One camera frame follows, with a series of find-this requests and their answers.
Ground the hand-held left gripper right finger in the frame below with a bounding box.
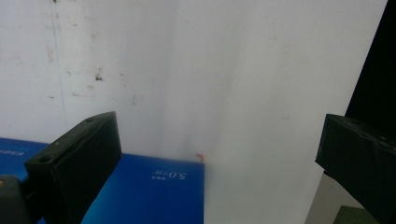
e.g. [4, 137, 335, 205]
[315, 113, 396, 224]

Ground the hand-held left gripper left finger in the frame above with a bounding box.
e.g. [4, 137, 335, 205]
[23, 111, 123, 224]

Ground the blue cardboard box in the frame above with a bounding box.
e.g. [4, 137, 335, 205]
[0, 137, 205, 224]

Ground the white paper sheet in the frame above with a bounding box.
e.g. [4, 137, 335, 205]
[0, 0, 389, 224]

